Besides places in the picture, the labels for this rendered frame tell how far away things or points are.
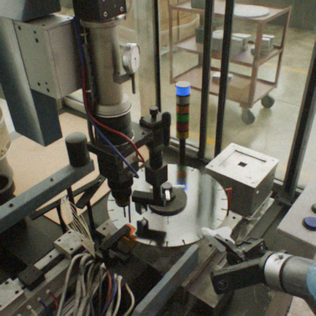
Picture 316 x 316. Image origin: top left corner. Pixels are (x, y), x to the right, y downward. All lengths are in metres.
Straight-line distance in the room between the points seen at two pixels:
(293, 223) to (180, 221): 0.32
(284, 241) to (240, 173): 0.27
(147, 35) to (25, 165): 0.71
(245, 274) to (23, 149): 1.16
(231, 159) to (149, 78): 0.48
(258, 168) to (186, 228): 0.40
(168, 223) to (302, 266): 0.36
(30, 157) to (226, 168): 0.84
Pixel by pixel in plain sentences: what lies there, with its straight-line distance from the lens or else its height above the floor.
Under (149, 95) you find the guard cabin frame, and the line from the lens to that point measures 1.51.
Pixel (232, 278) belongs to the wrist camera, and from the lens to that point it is 0.82.
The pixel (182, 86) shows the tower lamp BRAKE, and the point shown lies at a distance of 1.13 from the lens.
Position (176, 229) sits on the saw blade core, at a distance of 0.93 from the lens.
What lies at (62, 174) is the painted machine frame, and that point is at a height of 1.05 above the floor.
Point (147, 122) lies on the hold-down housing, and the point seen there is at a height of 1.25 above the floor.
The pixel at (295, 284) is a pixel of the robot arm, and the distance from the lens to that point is 0.75.
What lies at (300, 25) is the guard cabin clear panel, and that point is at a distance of 1.14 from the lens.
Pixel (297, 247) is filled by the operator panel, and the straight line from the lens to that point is 1.06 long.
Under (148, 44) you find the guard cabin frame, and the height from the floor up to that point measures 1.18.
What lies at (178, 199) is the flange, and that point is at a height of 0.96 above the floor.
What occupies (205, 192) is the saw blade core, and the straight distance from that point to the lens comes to 1.04.
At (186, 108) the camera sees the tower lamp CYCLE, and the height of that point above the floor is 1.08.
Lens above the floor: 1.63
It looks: 36 degrees down
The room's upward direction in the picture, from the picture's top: 2 degrees counter-clockwise
